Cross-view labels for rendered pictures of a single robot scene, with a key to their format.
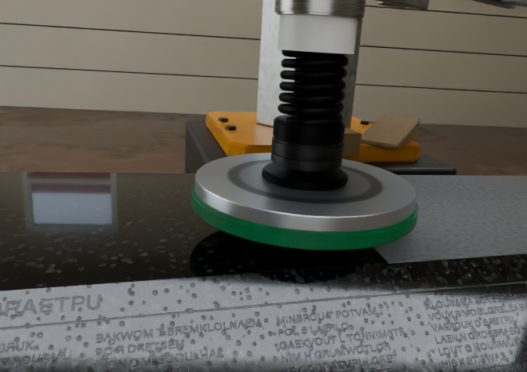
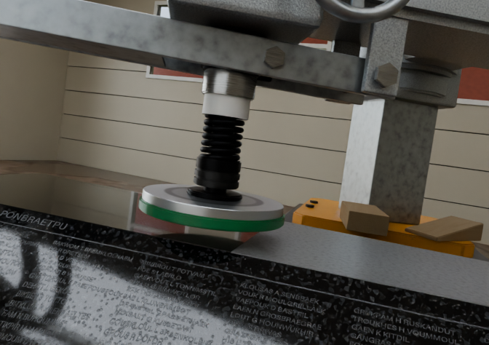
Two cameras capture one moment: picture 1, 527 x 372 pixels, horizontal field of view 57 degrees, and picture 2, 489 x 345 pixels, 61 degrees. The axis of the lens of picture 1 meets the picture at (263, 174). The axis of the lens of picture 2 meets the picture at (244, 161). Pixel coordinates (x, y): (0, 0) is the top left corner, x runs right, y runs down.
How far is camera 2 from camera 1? 0.39 m
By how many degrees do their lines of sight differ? 32
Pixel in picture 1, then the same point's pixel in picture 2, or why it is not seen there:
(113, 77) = (311, 183)
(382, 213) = (211, 208)
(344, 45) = (228, 110)
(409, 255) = (253, 254)
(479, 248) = (315, 266)
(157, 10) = not seen: hidden behind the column
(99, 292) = (68, 223)
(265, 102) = (345, 191)
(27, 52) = (254, 159)
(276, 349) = (131, 276)
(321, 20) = (214, 96)
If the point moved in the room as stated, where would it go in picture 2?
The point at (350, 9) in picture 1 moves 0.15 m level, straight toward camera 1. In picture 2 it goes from (228, 90) to (141, 66)
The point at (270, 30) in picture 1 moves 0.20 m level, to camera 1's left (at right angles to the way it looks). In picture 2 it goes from (353, 136) to (298, 129)
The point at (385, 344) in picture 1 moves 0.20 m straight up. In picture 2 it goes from (196, 296) to (218, 134)
